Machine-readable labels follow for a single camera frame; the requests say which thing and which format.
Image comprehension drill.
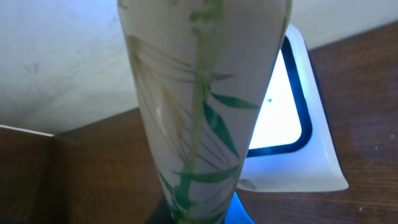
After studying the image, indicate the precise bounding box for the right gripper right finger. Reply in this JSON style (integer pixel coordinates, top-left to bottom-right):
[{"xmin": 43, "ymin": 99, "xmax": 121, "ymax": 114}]
[{"xmin": 223, "ymin": 192, "xmax": 254, "ymax": 224}]

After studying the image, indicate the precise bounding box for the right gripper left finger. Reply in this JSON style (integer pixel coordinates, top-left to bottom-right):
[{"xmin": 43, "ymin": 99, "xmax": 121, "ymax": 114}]
[{"xmin": 144, "ymin": 196, "xmax": 174, "ymax": 224}]

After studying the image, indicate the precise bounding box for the white cream tube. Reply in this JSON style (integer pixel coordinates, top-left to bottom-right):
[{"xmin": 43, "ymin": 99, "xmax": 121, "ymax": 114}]
[{"xmin": 117, "ymin": 0, "xmax": 292, "ymax": 223}]

